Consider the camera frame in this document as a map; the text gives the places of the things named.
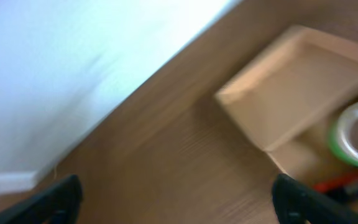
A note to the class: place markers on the red utility knife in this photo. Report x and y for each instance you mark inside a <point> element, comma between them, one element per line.
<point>336,182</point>

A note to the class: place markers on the black marker pen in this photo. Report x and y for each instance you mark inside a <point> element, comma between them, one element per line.
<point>345,193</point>

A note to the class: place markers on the beige masking tape roll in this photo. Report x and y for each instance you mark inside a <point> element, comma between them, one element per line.
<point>343,133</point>

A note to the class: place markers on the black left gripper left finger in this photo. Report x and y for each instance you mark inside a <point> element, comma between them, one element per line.
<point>60,203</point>

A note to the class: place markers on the green tape roll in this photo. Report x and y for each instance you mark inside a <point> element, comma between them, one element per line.
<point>336,149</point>

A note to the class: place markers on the brown cardboard box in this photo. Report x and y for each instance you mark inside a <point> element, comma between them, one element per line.
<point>287,99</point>

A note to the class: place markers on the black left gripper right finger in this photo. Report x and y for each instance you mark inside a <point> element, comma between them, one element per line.
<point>295,203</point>

